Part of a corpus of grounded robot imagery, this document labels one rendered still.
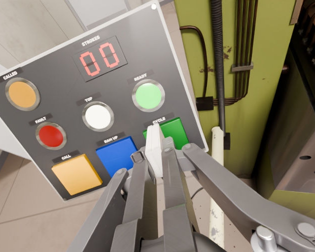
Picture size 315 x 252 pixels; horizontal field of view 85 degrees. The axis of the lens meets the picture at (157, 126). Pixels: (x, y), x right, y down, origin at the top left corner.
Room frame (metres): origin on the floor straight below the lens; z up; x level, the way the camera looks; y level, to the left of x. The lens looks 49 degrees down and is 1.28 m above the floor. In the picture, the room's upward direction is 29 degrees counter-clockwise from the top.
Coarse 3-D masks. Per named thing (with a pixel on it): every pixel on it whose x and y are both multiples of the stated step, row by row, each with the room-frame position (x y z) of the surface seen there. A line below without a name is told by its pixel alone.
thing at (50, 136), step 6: (48, 126) 0.28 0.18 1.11; (42, 132) 0.28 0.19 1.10; (48, 132) 0.27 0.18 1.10; (54, 132) 0.27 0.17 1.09; (60, 132) 0.27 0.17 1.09; (42, 138) 0.27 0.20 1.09; (48, 138) 0.27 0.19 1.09; (54, 138) 0.27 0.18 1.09; (60, 138) 0.26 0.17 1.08; (48, 144) 0.27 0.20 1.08; (54, 144) 0.26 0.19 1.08
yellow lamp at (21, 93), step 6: (12, 84) 0.32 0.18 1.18; (18, 84) 0.32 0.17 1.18; (24, 84) 0.32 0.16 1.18; (12, 90) 0.32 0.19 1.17; (18, 90) 0.32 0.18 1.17; (24, 90) 0.31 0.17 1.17; (30, 90) 0.31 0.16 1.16; (12, 96) 0.32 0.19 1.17; (18, 96) 0.31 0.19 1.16; (24, 96) 0.31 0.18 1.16; (30, 96) 0.31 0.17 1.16; (18, 102) 0.31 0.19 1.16; (24, 102) 0.31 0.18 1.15; (30, 102) 0.30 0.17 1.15
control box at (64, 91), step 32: (96, 32) 0.31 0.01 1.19; (128, 32) 0.29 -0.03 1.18; (160, 32) 0.27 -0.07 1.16; (32, 64) 0.32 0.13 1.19; (64, 64) 0.31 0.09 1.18; (128, 64) 0.27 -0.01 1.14; (160, 64) 0.25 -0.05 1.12; (0, 96) 0.33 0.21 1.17; (64, 96) 0.29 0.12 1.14; (96, 96) 0.27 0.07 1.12; (128, 96) 0.25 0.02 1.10; (32, 128) 0.29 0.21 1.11; (64, 128) 0.27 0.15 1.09; (96, 128) 0.25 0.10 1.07; (128, 128) 0.23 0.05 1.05; (192, 128) 0.19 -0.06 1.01; (32, 160) 0.27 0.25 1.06; (64, 160) 0.25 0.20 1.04; (96, 160) 0.23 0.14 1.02; (64, 192) 0.22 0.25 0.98
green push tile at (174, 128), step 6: (174, 120) 0.20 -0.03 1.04; (180, 120) 0.20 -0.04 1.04; (162, 126) 0.20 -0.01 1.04; (168, 126) 0.20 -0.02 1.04; (174, 126) 0.20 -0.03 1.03; (180, 126) 0.19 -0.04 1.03; (144, 132) 0.21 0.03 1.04; (162, 132) 0.20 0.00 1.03; (168, 132) 0.19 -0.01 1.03; (174, 132) 0.19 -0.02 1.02; (180, 132) 0.19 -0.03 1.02; (174, 138) 0.19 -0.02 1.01; (180, 138) 0.18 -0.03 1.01; (186, 138) 0.18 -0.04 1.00; (180, 144) 0.18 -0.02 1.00
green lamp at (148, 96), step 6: (144, 84) 0.25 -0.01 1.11; (150, 84) 0.24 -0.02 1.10; (138, 90) 0.25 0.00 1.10; (144, 90) 0.24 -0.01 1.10; (150, 90) 0.24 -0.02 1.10; (156, 90) 0.24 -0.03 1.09; (138, 96) 0.24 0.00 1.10; (144, 96) 0.24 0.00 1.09; (150, 96) 0.23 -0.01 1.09; (156, 96) 0.23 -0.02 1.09; (138, 102) 0.24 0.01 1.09; (144, 102) 0.23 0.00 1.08; (150, 102) 0.23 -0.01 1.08; (156, 102) 0.23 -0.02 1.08
